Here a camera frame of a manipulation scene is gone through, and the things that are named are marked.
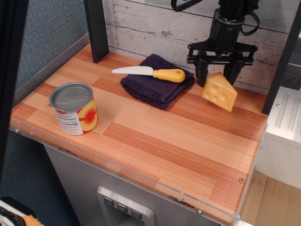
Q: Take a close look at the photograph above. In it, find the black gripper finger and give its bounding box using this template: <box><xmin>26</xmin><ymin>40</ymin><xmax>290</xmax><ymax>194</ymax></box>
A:
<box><xmin>195</xmin><ymin>51</ymin><xmax>209</xmax><ymax>87</ymax></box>
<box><xmin>223</xmin><ymin>53</ymin><xmax>244</xmax><ymax>85</ymax></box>

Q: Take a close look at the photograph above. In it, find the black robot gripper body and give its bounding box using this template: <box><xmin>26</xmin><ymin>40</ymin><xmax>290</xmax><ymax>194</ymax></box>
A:
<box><xmin>187</xmin><ymin>9</ymin><xmax>258</xmax><ymax>65</ymax></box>

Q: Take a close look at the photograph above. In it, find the yellow toy cheese wedge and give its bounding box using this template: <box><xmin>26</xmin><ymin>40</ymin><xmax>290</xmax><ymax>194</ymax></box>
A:
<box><xmin>200</xmin><ymin>73</ymin><xmax>238</xmax><ymax>112</ymax></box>

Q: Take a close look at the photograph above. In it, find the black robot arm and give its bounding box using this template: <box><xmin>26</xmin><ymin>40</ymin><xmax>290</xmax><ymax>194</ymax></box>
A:
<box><xmin>187</xmin><ymin>0</ymin><xmax>260</xmax><ymax>87</ymax></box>

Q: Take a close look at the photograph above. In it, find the dark purple folded cloth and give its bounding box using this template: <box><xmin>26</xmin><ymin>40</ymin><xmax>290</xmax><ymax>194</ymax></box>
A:
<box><xmin>120</xmin><ymin>53</ymin><xmax>197</xmax><ymax>111</ymax></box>

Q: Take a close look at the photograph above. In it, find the clear acrylic table guard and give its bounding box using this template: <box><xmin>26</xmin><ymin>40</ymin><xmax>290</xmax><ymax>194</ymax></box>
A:
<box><xmin>10</xmin><ymin>36</ymin><xmax>267</xmax><ymax>226</ymax></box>

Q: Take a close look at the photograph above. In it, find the white toy cabinet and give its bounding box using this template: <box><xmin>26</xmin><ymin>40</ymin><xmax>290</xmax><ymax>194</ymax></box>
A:
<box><xmin>255</xmin><ymin>87</ymin><xmax>301</xmax><ymax>188</ymax></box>

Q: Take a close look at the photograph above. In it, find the toy tin can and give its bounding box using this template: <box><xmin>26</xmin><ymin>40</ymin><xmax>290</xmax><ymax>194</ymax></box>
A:
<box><xmin>49</xmin><ymin>82</ymin><xmax>98</xmax><ymax>136</ymax></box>

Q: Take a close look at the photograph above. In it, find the silver toy fridge front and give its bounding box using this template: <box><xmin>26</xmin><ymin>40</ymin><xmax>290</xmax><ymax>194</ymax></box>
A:
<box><xmin>43</xmin><ymin>144</ymin><xmax>226</xmax><ymax>226</ymax></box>

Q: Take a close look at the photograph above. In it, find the silver dispenser button panel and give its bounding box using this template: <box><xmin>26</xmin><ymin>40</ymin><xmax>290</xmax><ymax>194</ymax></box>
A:
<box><xmin>97</xmin><ymin>186</ymin><xmax>155</xmax><ymax>226</ymax></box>

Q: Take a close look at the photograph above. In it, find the dark foreground bar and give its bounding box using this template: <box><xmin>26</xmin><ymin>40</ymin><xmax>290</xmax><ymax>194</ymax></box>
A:
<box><xmin>0</xmin><ymin>0</ymin><xmax>29</xmax><ymax>182</ymax></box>

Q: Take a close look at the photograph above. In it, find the black orange object corner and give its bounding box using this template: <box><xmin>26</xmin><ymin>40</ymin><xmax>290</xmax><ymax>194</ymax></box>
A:
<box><xmin>0</xmin><ymin>197</ymin><xmax>43</xmax><ymax>226</ymax></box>

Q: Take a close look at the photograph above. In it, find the toy knife yellow handle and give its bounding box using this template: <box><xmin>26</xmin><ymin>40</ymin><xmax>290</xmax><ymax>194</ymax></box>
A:
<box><xmin>111</xmin><ymin>65</ymin><xmax>186</xmax><ymax>83</ymax></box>

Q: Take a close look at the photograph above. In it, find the dark right vertical post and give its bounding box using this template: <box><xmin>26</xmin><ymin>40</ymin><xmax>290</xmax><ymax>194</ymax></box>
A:
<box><xmin>261</xmin><ymin>1</ymin><xmax>301</xmax><ymax>115</ymax></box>

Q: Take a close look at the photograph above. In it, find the dark vertical post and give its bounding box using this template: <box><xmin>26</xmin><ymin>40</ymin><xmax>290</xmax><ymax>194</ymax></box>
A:
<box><xmin>84</xmin><ymin>0</ymin><xmax>110</xmax><ymax>63</ymax></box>
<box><xmin>261</xmin><ymin>1</ymin><xmax>301</xmax><ymax>115</ymax></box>

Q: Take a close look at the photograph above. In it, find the black cable loop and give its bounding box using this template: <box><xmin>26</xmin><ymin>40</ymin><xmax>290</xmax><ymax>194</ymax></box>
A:
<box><xmin>170</xmin><ymin>0</ymin><xmax>203</xmax><ymax>12</ymax></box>

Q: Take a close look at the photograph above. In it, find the dark left vertical post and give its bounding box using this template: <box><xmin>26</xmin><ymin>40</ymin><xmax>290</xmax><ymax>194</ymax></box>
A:
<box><xmin>84</xmin><ymin>0</ymin><xmax>110</xmax><ymax>63</ymax></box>

